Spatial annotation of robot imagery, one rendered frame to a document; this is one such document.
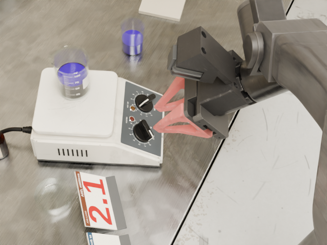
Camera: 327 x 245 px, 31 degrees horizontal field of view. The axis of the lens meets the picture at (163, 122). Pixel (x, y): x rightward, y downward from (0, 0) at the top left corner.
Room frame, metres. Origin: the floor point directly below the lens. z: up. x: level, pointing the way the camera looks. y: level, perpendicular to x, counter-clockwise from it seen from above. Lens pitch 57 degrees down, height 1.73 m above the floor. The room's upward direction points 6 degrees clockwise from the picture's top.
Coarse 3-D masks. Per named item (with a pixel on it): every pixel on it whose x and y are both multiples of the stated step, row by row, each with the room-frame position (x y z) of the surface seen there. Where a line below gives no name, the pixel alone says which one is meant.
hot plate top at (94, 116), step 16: (48, 80) 0.54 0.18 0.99; (96, 80) 0.55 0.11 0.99; (112, 80) 0.56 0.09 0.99; (48, 96) 0.51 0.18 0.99; (96, 96) 0.52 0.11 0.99; (112, 96) 0.53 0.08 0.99; (48, 112) 0.49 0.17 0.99; (64, 112) 0.49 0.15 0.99; (80, 112) 0.49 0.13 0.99; (96, 112) 0.49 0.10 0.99; (112, 112) 0.50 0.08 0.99; (32, 128) 0.46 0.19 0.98; (48, 128) 0.46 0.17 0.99; (64, 128) 0.46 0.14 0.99; (80, 128) 0.46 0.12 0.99; (96, 128) 0.47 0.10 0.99; (112, 128) 0.47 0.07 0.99
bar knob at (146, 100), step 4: (140, 96) 0.56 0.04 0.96; (144, 96) 0.56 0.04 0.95; (148, 96) 0.55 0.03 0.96; (152, 96) 0.55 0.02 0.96; (136, 100) 0.55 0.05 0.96; (140, 100) 0.55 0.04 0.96; (144, 100) 0.54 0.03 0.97; (148, 100) 0.54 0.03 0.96; (152, 100) 0.55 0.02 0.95; (136, 104) 0.54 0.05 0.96; (140, 104) 0.54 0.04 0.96; (144, 104) 0.53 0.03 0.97; (148, 104) 0.55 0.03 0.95; (152, 104) 0.55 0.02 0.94; (140, 108) 0.53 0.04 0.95; (144, 108) 0.54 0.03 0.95; (148, 108) 0.54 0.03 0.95
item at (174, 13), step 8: (144, 0) 0.81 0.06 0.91; (152, 0) 0.82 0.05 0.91; (160, 0) 0.82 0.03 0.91; (168, 0) 0.82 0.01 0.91; (176, 0) 0.82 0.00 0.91; (184, 0) 0.83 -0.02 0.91; (144, 8) 0.79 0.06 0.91; (152, 8) 0.80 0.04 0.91; (160, 8) 0.80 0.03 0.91; (168, 8) 0.80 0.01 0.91; (176, 8) 0.80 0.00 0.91; (160, 16) 0.78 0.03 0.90; (168, 16) 0.78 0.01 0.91; (176, 16) 0.78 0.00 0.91
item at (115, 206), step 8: (112, 176) 0.43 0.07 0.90; (112, 184) 0.42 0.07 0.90; (112, 192) 0.41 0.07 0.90; (80, 200) 0.37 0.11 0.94; (112, 200) 0.39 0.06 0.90; (120, 200) 0.39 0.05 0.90; (112, 208) 0.38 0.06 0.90; (120, 208) 0.38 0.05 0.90; (112, 216) 0.37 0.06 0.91; (120, 216) 0.37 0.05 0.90; (120, 224) 0.36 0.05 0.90; (104, 232) 0.34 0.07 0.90
